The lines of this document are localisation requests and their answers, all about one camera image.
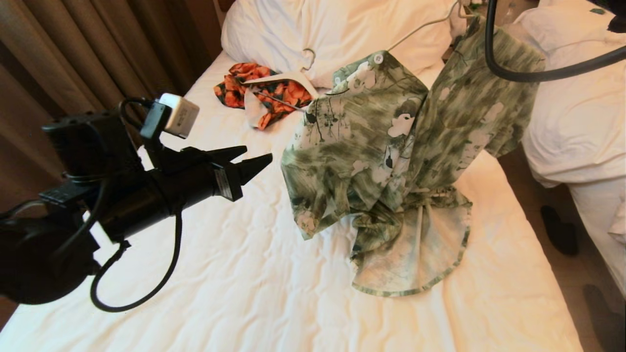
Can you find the green floral short-sleeve shirt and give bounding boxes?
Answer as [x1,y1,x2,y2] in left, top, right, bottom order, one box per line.
[281,17,546,298]

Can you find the white wire hanger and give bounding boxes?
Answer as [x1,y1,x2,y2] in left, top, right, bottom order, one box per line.
[386,0,477,52]

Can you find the white hanger with metal hook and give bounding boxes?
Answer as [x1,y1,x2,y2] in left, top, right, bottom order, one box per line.
[243,48,323,110]

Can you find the orange floral garment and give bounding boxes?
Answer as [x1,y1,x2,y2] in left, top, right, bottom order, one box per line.
[214,63,313,131]

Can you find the white sheeted bed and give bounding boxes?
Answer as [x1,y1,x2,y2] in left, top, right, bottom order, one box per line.
[0,51,582,352]

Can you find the white pillow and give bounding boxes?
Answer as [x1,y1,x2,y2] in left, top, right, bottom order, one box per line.
[222,0,465,89]

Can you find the brown curtain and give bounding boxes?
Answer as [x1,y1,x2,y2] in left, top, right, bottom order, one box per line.
[0,0,221,255]

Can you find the black slipper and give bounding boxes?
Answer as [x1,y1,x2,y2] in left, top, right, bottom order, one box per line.
[540,205,579,256]

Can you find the white duvet bed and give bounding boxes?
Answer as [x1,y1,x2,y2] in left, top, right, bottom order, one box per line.
[509,0,626,294]

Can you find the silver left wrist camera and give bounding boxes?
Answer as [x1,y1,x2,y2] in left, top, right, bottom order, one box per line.
[157,93,200,139]

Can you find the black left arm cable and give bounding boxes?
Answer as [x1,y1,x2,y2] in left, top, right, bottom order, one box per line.
[89,98,183,313]

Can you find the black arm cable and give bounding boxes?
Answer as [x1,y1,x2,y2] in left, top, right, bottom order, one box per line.
[485,0,626,83]
[89,98,183,313]

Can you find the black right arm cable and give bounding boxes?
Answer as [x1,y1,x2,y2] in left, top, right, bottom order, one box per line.
[485,0,626,83]

